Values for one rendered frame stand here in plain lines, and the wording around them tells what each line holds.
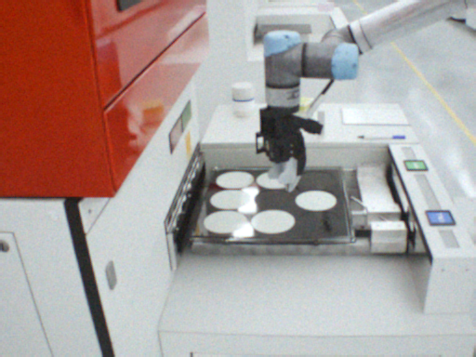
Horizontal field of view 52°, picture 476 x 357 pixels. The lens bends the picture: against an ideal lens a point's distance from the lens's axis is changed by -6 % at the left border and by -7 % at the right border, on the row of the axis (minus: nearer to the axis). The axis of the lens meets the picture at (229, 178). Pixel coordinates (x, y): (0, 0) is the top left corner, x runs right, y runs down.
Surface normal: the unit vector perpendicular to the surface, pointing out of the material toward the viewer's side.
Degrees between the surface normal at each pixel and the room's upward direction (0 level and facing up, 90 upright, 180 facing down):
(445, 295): 90
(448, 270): 90
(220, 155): 90
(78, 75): 90
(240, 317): 0
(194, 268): 0
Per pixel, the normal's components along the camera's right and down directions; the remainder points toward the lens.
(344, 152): -0.11, 0.44
